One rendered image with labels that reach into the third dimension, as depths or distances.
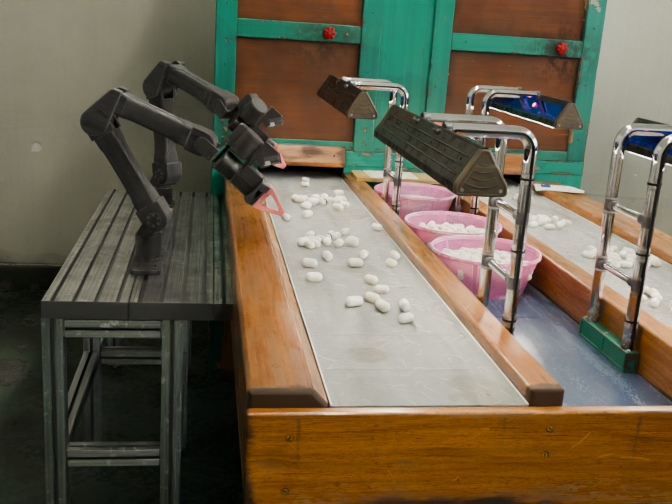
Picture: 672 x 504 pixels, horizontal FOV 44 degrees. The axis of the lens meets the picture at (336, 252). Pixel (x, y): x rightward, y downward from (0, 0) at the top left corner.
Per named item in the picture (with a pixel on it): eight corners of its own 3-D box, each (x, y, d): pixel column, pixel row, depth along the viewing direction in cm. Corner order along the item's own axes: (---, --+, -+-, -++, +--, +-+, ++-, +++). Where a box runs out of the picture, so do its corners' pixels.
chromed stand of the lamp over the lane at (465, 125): (414, 372, 150) (439, 123, 138) (391, 332, 169) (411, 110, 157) (515, 372, 153) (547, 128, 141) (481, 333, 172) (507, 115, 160)
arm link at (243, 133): (265, 140, 203) (228, 105, 201) (262, 145, 195) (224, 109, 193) (233, 174, 206) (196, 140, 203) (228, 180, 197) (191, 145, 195)
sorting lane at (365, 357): (329, 419, 120) (330, 405, 120) (257, 182, 293) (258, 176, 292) (527, 417, 125) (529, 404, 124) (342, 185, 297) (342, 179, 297)
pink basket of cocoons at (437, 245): (443, 302, 190) (447, 262, 187) (415, 269, 215) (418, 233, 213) (554, 304, 194) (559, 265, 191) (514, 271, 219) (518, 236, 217)
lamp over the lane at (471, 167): (454, 196, 120) (459, 146, 118) (373, 137, 179) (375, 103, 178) (507, 198, 122) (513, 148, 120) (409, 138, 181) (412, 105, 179)
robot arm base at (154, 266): (165, 222, 215) (137, 221, 214) (160, 242, 196) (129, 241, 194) (164, 252, 217) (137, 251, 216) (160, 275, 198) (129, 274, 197)
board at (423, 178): (357, 181, 282) (357, 177, 281) (350, 173, 296) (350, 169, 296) (451, 184, 287) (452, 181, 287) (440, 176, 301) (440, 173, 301)
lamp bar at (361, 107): (347, 118, 213) (349, 89, 211) (316, 96, 272) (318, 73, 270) (378, 120, 214) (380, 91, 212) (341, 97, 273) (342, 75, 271)
